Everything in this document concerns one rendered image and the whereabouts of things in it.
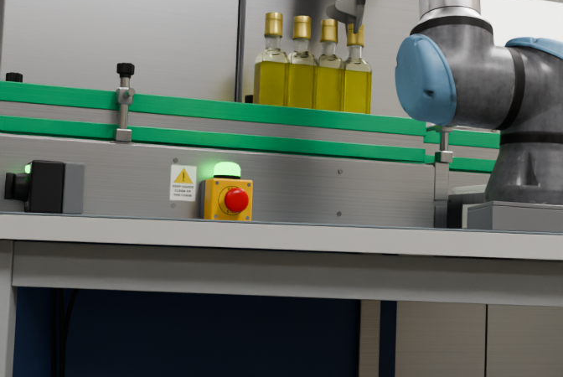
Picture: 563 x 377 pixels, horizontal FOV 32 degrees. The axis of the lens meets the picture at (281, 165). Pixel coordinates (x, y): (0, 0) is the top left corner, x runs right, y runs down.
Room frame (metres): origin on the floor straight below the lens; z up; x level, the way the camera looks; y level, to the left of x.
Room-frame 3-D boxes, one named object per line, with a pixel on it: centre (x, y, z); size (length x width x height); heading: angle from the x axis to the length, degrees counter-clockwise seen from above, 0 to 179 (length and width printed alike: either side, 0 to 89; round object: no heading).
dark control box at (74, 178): (1.51, 0.35, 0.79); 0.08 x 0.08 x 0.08; 20
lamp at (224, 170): (1.61, 0.09, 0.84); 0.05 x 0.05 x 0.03
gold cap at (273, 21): (1.83, 0.03, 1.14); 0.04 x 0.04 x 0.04
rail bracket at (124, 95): (1.56, 0.25, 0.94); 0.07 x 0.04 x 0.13; 20
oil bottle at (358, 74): (1.90, -0.14, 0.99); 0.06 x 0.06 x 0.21; 19
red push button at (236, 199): (1.56, 0.07, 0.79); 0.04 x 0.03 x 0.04; 110
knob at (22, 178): (1.49, 0.40, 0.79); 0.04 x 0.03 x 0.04; 20
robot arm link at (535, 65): (1.35, -0.36, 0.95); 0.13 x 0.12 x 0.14; 104
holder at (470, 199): (1.79, -0.42, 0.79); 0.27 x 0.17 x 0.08; 20
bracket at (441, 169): (1.83, -0.28, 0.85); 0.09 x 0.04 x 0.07; 20
